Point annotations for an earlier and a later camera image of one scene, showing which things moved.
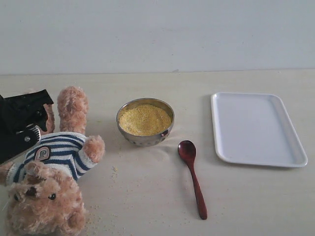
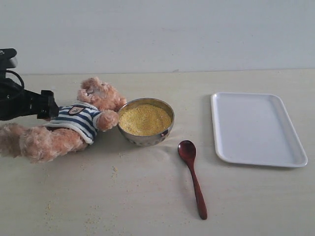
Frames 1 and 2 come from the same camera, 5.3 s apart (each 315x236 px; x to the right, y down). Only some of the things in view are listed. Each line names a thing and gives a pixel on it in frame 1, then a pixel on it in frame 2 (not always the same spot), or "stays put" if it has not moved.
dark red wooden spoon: [188, 149] stays put
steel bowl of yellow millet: [145, 122] stays put
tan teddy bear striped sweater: [43, 183] -> [74, 128]
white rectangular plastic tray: [255, 128] stays put
